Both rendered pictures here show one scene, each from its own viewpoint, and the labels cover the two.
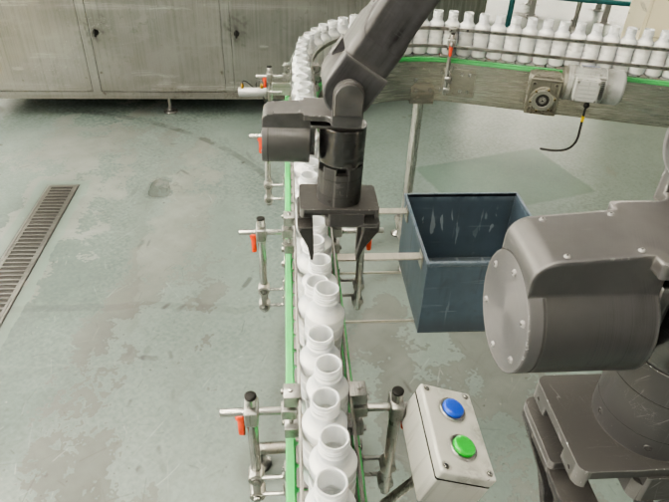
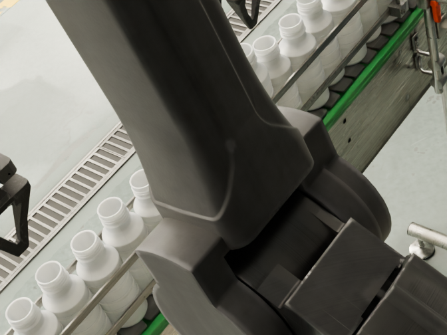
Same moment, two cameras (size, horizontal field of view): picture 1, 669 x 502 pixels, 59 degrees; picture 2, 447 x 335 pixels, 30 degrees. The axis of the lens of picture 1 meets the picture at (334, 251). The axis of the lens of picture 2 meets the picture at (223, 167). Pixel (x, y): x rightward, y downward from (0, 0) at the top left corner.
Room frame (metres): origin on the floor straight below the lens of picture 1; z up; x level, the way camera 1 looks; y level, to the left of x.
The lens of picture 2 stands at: (0.11, -0.78, 1.91)
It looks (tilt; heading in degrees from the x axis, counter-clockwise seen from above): 43 degrees down; 60
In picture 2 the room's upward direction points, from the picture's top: 22 degrees counter-clockwise
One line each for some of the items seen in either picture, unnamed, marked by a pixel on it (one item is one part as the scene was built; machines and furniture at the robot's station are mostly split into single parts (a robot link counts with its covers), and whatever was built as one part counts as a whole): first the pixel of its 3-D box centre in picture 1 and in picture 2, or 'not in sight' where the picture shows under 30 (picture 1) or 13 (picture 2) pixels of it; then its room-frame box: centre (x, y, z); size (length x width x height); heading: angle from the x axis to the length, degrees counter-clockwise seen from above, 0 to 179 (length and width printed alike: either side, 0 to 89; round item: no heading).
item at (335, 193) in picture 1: (338, 184); not in sight; (0.67, 0.00, 1.37); 0.10 x 0.07 x 0.07; 95
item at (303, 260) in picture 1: (313, 276); (318, 38); (0.84, 0.04, 1.08); 0.06 x 0.06 x 0.17
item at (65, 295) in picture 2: not in sight; (74, 308); (0.26, -0.02, 1.08); 0.06 x 0.06 x 0.17
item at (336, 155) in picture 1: (337, 140); not in sight; (0.67, 0.00, 1.43); 0.07 x 0.06 x 0.07; 94
